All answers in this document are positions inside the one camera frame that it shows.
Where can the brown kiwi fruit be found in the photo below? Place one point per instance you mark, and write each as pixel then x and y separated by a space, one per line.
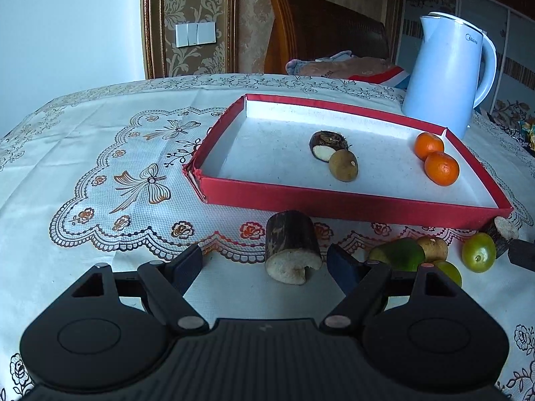
pixel 343 165

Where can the small potato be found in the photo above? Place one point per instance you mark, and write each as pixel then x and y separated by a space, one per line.
pixel 434 248

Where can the red shallow cardboard tray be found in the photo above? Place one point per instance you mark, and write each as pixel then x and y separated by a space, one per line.
pixel 257 156

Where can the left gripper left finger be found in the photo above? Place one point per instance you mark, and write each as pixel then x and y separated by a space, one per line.
pixel 165 285

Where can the green tomato fruit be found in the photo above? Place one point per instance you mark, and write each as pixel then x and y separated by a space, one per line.
pixel 478 253
pixel 450 271

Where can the floral lace tablecloth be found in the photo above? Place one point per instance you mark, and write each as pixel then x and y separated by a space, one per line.
pixel 96 177

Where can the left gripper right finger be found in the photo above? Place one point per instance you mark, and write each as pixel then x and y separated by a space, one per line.
pixel 364 286

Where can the sliding wardrobe doors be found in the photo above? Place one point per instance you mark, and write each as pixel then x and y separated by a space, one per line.
pixel 511 97

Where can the orange mandarin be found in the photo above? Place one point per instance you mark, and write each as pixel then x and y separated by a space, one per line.
pixel 427 143
pixel 441 168

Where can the white electric kettle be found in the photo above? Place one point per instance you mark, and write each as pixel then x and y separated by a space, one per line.
pixel 453 73

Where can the wooden bed headboard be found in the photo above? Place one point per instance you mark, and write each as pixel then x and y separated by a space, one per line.
pixel 310 29

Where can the white wall switch panel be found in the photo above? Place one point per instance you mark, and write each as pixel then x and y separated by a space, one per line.
pixel 194 34

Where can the green cucumber piece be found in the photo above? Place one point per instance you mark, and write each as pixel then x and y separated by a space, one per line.
pixel 402 254

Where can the floral pillow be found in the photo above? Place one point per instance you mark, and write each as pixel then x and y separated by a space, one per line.
pixel 346 66

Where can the striped colourful bedding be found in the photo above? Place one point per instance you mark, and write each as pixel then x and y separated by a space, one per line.
pixel 519 130

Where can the dark sugarcane piece small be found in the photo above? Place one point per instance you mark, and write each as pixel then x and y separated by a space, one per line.
pixel 502 231

